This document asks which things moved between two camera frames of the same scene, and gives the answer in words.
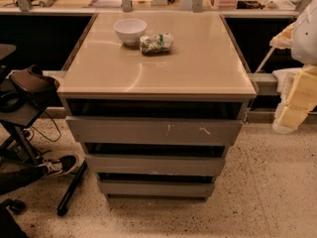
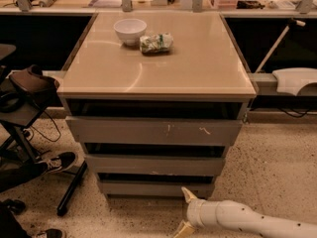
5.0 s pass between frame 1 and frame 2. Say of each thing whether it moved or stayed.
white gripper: moved
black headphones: stayed
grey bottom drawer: stayed
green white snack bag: stayed
